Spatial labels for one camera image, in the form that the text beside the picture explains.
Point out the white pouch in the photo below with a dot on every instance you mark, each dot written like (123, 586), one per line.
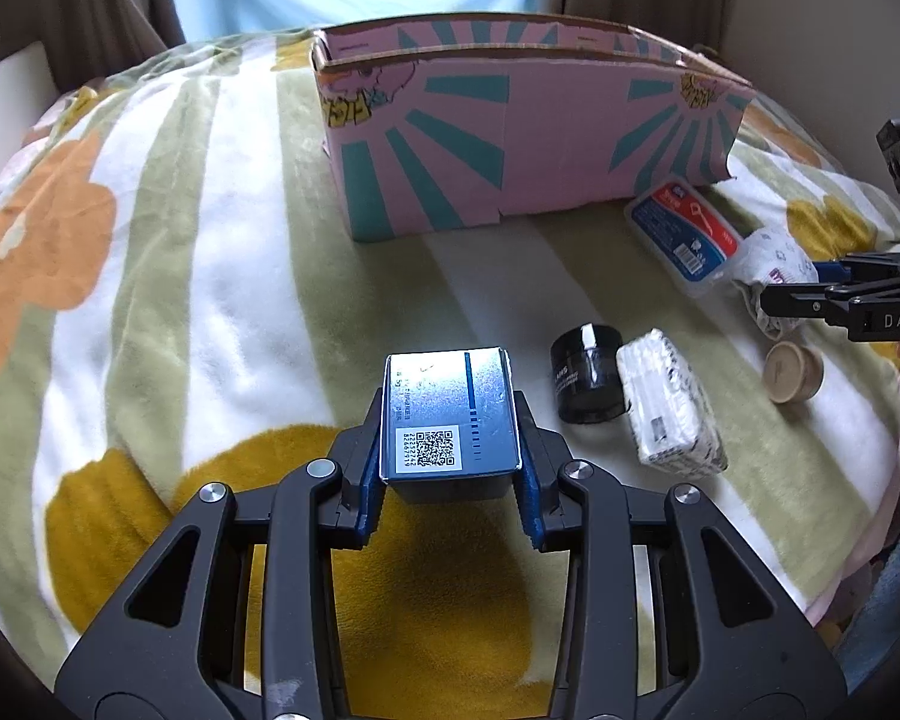
(776, 259)

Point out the white panel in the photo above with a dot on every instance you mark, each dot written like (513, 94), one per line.
(7, 120)

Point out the blue denim cloth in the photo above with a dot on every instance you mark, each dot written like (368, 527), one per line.
(889, 585)

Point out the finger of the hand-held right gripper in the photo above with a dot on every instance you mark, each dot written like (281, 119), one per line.
(832, 271)
(795, 301)

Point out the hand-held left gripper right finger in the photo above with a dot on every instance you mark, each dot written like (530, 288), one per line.
(529, 487)

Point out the blue cardboard box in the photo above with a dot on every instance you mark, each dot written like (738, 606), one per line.
(450, 420)

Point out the black jar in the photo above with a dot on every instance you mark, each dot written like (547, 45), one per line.
(586, 379)

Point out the pink patterned cardboard box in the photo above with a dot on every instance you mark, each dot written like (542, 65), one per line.
(540, 142)

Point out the floral printed blanket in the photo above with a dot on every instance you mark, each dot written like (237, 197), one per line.
(217, 277)

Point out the white cotton swab packet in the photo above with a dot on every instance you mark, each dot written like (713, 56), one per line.
(667, 405)

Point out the blue and red plastic pack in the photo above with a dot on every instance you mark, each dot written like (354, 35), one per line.
(682, 236)

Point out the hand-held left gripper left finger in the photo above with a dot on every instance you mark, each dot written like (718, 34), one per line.
(368, 474)

